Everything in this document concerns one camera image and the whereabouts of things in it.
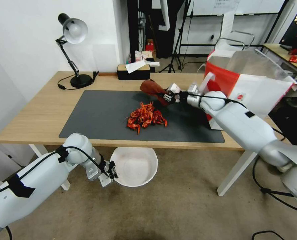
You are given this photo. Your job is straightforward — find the wooden side table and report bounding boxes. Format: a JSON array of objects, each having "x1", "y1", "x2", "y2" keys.
[{"x1": 263, "y1": 43, "x2": 297, "y2": 75}]

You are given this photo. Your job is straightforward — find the white paper tissue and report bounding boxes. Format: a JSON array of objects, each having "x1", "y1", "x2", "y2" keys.
[{"x1": 125, "y1": 61, "x2": 147, "y2": 74}]

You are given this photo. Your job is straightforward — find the red striped paper bag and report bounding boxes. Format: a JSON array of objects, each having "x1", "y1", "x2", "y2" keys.
[{"x1": 134, "y1": 50, "x2": 157, "y2": 63}]

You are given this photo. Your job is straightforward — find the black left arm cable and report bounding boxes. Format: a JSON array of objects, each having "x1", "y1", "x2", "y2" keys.
[{"x1": 0, "y1": 146, "x2": 107, "y2": 198}]

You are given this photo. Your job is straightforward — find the black floor cable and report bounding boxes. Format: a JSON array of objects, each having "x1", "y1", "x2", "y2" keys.
[{"x1": 252, "y1": 157, "x2": 297, "y2": 208}]

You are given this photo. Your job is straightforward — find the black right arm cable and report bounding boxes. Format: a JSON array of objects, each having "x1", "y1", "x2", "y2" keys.
[{"x1": 200, "y1": 95, "x2": 249, "y2": 109}]

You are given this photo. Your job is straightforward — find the wooden table with white legs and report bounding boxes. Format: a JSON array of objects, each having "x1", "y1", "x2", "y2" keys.
[{"x1": 0, "y1": 71, "x2": 290, "y2": 197}]

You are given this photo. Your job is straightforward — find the black tripod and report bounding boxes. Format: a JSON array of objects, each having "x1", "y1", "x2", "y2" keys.
[{"x1": 159, "y1": 0, "x2": 195, "y2": 73}]

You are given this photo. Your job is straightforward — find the black tissue box wooden lid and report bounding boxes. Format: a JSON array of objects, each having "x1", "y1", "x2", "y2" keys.
[{"x1": 117, "y1": 64, "x2": 151, "y2": 81}]

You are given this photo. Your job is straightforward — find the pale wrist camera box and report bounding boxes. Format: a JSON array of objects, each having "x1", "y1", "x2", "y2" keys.
[
  {"x1": 99, "y1": 173, "x2": 113, "y2": 187},
  {"x1": 167, "y1": 83, "x2": 182, "y2": 95}
]

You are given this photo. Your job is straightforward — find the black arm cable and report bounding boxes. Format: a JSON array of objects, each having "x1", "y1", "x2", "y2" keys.
[
  {"x1": 0, "y1": 146, "x2": 107, "y2": 198},
  {"x1": 200, "y1": 95, "x2": 249, "y2": 109}
]

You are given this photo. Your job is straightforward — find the dark grey table mat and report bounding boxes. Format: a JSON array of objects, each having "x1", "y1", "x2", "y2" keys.
[{"x1": 58, "y1": 90, "x2": 226, "y2": 144}]

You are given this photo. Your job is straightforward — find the red cooked crayfish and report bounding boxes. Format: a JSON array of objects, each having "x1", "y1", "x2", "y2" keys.
[
  {"x1": 139, "y1": 101, "x2": 155, "y2": 114},
  {"x1": 152, "y1": 110, "x2": 168, "y2": 127},
  {"x1": 127, "y1": 123, "x2": 142, "y2": 135},
  {"x1": 126, "y1": 111, "x2": 142, "y2": 124},
  {"x1": 140, "y1": 114, "x2": 154, "y2": 129}
]

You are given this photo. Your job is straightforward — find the metal frame chair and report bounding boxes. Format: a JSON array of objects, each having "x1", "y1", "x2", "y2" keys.
[{"x1": 214, "y1": 30, "x2": 255, "y2": 51}]

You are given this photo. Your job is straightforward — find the red and white takeout bag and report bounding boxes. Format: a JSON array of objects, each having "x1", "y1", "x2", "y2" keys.
[{"x1": 204, "y1": 37, "x2": 297, "y2": 131}]

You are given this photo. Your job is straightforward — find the white round bowl container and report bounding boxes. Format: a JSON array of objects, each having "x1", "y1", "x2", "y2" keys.
[{"x1": 110, "y1": 147, "x2": 159, "y2": 188}]

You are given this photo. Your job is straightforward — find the whiteboard with black frame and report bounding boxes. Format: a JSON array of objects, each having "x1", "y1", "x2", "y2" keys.
[{"x1": 186, "y1": 0, "x2": 288, "y2": 17}]

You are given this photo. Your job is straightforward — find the black desk lamp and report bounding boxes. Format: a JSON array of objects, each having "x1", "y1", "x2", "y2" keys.
[{"x1": 55, "y1": 13, "x2": 94, "y2": 89}]

